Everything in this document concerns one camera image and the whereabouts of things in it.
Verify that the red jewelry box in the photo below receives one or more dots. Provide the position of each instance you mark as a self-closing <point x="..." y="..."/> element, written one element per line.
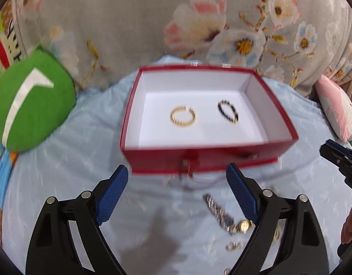
<point x="193" y="120"/>

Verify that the person's right hand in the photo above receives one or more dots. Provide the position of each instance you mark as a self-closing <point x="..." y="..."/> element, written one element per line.
<point x="351" y="223"/>

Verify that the cartoon monkey printed sheet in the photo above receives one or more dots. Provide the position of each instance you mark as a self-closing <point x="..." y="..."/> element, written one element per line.
<point x="6" y="45"/>

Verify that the light blue cloth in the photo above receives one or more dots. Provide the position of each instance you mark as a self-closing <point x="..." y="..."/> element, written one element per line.
<point x="78" y="154"/>

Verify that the silver band wristwatch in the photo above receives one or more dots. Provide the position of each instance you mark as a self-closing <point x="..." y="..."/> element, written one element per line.
<point x="222" y="216"/>

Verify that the green round pillow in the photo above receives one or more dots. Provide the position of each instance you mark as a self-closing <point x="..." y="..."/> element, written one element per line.
<point x="32" y="100"/>

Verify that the pink pillow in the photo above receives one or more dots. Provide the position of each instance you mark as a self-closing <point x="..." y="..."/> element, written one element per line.
<point x="336" y="106"/>

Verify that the grey floral blanket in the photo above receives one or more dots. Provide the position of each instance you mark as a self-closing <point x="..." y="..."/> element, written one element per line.
<point x="135" y="20"/>

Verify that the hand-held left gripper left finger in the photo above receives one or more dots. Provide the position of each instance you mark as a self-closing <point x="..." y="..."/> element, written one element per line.
<point x="113" y="196"/>

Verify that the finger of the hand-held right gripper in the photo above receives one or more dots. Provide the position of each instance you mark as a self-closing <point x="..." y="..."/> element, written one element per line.
<point x="336" y="160"/>
<point x="341" y="147"/>

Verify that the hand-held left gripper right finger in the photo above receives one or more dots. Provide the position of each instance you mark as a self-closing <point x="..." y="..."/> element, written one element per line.
<point x="242" y="196"/>

